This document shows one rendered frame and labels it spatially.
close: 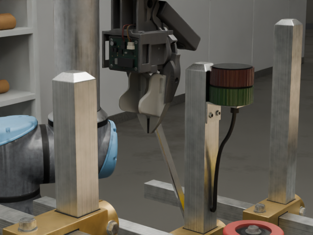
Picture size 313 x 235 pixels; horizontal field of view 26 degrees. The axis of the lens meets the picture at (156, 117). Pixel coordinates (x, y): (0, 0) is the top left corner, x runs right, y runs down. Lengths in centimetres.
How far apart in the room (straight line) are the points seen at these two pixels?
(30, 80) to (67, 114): 328
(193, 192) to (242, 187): 297
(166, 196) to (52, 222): 56
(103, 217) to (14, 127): 88
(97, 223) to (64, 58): 89
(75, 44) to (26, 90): 249
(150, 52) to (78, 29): 70
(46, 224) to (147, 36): 30
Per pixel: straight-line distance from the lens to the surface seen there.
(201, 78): 93
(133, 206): 362
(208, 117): 94
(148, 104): 95
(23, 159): 166
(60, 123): 75
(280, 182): 119
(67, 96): 74
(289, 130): 116
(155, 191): 130
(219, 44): 685
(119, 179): 405
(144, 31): 94
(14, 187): 168
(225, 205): 122
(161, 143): 101
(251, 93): 91
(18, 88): 414
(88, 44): 163
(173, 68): 95
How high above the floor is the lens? 124
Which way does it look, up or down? 13 degrees down
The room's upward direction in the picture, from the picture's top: straight up
